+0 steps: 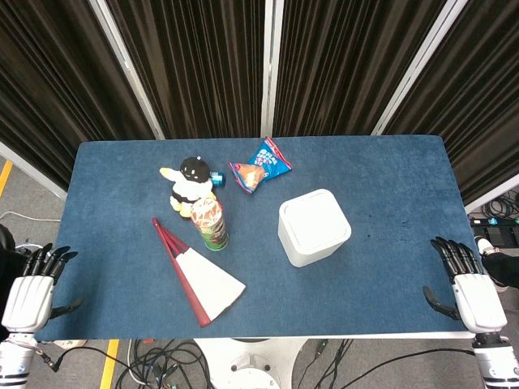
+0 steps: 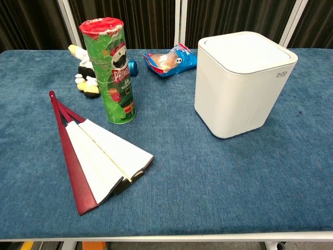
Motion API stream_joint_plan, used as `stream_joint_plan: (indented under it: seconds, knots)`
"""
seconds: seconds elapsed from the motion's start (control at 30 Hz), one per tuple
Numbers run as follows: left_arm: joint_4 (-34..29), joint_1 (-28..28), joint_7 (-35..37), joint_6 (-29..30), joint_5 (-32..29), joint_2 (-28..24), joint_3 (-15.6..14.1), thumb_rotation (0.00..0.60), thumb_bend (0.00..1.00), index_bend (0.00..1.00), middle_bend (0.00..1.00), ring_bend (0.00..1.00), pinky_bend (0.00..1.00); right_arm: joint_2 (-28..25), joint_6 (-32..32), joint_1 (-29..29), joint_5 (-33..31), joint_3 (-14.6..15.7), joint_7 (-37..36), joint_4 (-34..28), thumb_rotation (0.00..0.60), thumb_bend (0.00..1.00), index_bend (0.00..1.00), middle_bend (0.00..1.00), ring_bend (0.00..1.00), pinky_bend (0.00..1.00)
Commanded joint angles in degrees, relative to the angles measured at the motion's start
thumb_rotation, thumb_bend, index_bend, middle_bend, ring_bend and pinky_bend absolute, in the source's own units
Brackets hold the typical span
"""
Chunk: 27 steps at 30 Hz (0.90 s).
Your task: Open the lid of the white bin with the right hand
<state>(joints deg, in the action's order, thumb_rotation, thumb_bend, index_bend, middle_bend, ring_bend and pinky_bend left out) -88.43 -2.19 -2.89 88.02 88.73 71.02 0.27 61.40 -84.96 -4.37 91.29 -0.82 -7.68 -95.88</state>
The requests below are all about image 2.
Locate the green Pringles can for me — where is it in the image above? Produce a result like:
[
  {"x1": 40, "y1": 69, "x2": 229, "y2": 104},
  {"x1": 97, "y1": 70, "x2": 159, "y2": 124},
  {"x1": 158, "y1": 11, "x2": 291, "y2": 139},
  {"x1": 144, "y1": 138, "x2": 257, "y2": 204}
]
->
[{"x1": 79, "y1": 16, "x2": 137, "y2": 125}]

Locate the white square trash bin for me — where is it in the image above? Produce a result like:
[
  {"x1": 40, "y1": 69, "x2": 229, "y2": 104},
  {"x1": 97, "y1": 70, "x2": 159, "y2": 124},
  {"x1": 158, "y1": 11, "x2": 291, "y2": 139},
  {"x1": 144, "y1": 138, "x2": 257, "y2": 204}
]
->
[{"x1": 194, "y1": 31, "x2": 299, "y2": 139}]

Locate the white plastic trash bin lid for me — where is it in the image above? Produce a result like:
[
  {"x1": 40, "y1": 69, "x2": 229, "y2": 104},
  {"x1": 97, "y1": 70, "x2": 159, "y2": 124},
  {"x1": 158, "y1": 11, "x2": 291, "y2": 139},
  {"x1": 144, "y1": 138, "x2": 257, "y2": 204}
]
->
[{"x1": 203, "y1": 33, "x2": 291, "y2": 72}]

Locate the blue table cloth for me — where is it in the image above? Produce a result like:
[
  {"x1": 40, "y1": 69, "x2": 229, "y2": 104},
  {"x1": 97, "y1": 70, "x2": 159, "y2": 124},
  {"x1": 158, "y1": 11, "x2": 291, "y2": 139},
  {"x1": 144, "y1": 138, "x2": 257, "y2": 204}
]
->
[{"x1": 0, "y1": 48, "x2": 333, "y2": 239}]

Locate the blue snack bag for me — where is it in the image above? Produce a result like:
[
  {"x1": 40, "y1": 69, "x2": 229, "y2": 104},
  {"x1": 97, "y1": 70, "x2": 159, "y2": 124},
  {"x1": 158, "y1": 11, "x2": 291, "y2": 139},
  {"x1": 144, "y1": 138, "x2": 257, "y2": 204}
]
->
[{"x1": 142, "y1": 43, "x2": 198, "y2": 77}]

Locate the red and white folding fan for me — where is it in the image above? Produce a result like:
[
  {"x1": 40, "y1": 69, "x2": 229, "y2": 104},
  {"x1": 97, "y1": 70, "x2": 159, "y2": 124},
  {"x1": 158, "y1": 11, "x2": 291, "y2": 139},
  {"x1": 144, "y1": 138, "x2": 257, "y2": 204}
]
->
[{"x1": 48, "y1": 90, "x2": 156, "y2": 217}]

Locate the white yellow black plush toy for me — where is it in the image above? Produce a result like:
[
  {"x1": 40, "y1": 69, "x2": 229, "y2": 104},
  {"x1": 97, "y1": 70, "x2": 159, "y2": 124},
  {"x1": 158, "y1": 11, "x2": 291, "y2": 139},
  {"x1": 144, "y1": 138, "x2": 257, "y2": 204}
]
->
[{"x1": 68, "y1": 44, "x2": 101, "y2": 99}]

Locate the dark pleated curtain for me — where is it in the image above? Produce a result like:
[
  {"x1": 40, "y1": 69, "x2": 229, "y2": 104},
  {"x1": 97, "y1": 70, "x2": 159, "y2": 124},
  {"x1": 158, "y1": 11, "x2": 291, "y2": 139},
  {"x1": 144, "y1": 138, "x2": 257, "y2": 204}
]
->
[{"x1": 0, "y1": 0, "x2": 333, "y2": 53}]

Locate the white metal frame post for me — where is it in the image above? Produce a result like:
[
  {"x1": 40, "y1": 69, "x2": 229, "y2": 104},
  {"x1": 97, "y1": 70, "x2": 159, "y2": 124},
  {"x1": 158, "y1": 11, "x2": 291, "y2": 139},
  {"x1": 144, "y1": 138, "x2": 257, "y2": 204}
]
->
[
  {"x1": 57, "y1": 0, "x2": 84, "y2": 49},
  {"x1": 278, "y1": 0, "x2": 310, "y2": 48},
  {"x1": 174, "y1": 0, "x2": 187, "y2": 49}
]

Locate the white table frame rail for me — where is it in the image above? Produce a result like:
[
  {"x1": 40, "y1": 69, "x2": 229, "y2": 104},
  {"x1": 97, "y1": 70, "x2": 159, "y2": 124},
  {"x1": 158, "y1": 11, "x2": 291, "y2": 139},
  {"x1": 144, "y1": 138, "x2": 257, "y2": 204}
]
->
[{"x1": 0, "y1": 230, "x2": 333, "y2": 243}]

